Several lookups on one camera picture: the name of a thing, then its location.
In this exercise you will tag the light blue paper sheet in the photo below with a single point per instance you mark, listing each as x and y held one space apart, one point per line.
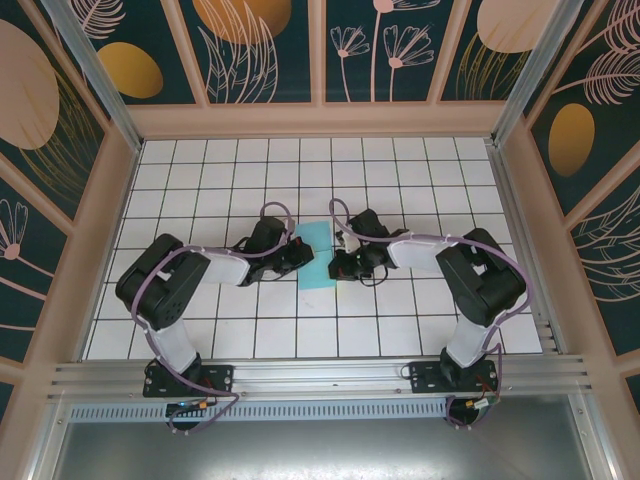
312 235

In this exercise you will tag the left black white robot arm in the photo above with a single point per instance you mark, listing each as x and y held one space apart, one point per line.
160 285

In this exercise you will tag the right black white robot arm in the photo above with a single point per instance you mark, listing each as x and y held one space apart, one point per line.
475 280

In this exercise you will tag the grey metal sheet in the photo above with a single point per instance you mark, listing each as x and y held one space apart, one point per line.
320 450

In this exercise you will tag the small controller board with connector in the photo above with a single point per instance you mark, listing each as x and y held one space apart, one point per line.
477 404
187 406

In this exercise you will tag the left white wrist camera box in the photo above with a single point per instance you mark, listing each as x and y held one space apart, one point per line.
289 223

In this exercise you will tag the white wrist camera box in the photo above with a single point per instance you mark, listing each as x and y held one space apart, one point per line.
346 240
289 223

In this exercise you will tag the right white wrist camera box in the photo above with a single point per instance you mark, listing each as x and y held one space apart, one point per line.
346 240

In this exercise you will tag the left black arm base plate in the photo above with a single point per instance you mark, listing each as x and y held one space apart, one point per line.
220 375

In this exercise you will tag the long aluminium mounting rail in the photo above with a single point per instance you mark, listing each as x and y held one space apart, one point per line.
320 375

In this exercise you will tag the aluminium side rail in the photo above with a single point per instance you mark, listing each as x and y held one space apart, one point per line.
512 200

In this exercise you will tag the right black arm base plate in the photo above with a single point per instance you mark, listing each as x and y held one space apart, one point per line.
425 377

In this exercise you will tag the right aluminium corner post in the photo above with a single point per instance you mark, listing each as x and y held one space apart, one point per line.
532 75

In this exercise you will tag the aluminium corner post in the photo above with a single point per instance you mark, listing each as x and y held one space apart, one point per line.
97 75
532 75

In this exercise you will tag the left aluminium corner post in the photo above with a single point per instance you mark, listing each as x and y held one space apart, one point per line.
97 75

